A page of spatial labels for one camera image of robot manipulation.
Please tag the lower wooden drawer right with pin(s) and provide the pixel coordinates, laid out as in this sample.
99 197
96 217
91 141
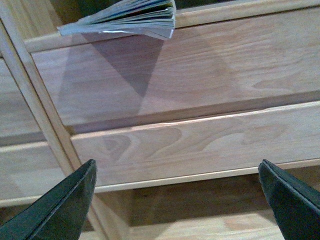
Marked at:
204 148

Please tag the wooden drawer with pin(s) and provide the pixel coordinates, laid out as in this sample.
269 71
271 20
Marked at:
204 148
252 63

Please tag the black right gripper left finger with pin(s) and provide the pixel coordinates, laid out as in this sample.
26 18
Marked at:
60 213

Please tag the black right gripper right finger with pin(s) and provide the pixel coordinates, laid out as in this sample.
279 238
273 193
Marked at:
295 204

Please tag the upper wooden drawer right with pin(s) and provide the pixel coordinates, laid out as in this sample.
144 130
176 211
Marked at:
252 63

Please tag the paperback book fanned pages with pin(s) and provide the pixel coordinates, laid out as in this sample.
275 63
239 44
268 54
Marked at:
153 18

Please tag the light wooden bookshelf unit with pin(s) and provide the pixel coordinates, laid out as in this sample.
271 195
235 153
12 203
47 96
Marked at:
36 149

